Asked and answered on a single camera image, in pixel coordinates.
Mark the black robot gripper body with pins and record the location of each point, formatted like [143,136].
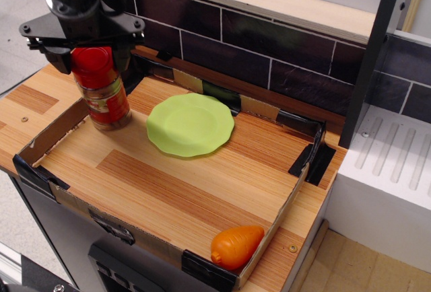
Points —
[66,28]

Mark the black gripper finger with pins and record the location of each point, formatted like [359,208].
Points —
[59,57]
[121,52]

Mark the red-capped basil spice bottle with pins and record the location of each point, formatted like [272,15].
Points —
[101,87]

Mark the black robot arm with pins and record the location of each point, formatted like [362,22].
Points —
[72,24]

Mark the taped cardboard fence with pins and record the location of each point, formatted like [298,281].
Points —
[117,189]

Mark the light green plastic plate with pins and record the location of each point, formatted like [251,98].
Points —
[190,125]

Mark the light wooden shelf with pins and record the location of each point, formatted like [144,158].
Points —
[317,15]

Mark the black toy oven panel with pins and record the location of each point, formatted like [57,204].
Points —
[128,270]

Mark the orange toy carrot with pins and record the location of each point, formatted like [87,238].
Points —
[234,247]

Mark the white ridged drainboard sink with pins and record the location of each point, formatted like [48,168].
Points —
[381,194]

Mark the dark grey vertical post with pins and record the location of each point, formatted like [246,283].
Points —
[387,10]

